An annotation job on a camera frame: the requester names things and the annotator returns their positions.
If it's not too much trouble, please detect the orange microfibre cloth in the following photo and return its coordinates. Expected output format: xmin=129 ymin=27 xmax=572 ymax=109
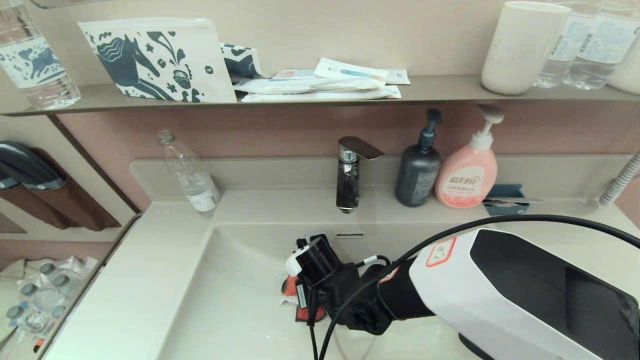
xmin=281 ymin=275 xmax=328 ymax=323

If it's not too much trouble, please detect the chrome sink faucet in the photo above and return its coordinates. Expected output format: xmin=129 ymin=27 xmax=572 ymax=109
xmin=336 ymin=136 xmax=385 ymax=214

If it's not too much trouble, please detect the white ceramic sink basin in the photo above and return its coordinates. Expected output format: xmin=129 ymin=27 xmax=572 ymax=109
xmin=159 ymin=221 xmax=556 ymax=360

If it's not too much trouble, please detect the dark grey pump bottle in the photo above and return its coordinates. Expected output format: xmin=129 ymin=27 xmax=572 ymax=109
xmin=395 ymin=109 xmax=443 ymax=208

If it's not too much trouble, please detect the pink soap pump bottle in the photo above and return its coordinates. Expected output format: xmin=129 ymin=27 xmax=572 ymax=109
xmin=434 ymin=104 xmax=505 ymax=209

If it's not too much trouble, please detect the clear empty plastic bottle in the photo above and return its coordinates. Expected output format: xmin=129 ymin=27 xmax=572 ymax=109
xmin=155 ymin=129 xmax=223 ymax=219

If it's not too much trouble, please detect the flat white packet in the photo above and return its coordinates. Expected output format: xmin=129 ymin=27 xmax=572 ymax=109
xmin=241 ymin=85 xmax=402 ymax=103

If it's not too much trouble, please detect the blue plastic box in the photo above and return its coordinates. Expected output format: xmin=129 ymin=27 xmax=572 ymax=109
xmin=483 ymin=184 xmax=530 ymax=216

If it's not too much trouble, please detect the long white packet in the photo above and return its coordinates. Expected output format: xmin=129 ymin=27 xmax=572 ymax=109
xmin=232 ymin=77 xmax=387 ymax=95

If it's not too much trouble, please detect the packet with orange blue print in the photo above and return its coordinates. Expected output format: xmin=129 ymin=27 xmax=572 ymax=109
xmin=271 ymin=69 xmax=322 ymax=81

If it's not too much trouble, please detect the white packet with blue stripe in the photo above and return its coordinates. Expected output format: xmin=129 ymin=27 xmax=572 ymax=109
xmin=314 ymin=57 xmax=390 ymax=84

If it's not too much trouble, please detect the small horse print pouch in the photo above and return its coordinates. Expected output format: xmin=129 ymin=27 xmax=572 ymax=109
xmin=220 ymin=43 xmax=270 ymax=80

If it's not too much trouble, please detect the shrink-wrapped bottle pack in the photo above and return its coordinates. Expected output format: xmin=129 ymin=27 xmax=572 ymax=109
xmin=0 ymin=256 xmax=101 ymax=351

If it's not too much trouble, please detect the large horse print pouch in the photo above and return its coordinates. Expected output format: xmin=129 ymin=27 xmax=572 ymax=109
xmin=77 ymin=18 xmax=237 ymax=104

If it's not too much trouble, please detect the white plastic cup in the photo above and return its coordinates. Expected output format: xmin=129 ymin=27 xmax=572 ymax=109
xmin=481 ymin=1 xmax=571 ymax=96

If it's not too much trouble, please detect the water bottle with white label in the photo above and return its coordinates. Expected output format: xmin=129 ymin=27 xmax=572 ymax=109
xmin=533 ymin=0 xmax=597 ymax=89
xmin=563 ymin=0 xmax=640 ymax=91

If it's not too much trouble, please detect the dark grey slipper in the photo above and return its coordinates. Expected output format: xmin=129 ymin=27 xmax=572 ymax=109
xmin=0 ymin=170 xmax=22 ymax=192
xmin=0 ymin=141 xmax=66 ymax=191

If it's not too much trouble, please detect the white ribbed container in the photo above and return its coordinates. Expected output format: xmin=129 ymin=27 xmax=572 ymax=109
xmin=606 ymin=30 xmax=640 ymax=96

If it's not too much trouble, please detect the bottle with blue deer label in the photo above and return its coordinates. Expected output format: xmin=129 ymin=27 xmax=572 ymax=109
xmin=0 ymin=0 xmax=82 ymax=111

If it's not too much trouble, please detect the thin cable with white tag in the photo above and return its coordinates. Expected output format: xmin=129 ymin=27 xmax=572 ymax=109
xmin=356 ymin=255 xmax=392 ymax=269

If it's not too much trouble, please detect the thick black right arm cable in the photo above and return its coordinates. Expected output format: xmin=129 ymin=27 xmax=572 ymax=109
xmin=306 ymin=214 xmax=640 ymax=360

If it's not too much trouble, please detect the grey brown wall shelf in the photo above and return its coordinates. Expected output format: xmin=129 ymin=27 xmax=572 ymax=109
xmin=0 ymin=75 xmax=640 ymax=118

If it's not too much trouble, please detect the brown wall pocket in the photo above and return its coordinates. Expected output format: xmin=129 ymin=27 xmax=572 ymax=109
xmin=0 ymin=150 xmax=122 ymax=232

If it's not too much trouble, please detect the white corrugated hose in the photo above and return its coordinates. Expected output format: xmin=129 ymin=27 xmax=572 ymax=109
xmin=599 ymin=150 xmax=640 ymax=206

